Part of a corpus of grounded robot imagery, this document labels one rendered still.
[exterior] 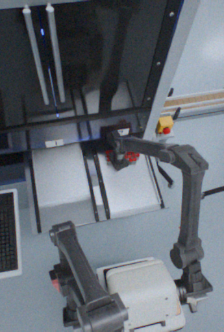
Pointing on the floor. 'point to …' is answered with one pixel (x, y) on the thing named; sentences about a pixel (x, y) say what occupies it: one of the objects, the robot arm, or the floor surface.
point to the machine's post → (171, 62)
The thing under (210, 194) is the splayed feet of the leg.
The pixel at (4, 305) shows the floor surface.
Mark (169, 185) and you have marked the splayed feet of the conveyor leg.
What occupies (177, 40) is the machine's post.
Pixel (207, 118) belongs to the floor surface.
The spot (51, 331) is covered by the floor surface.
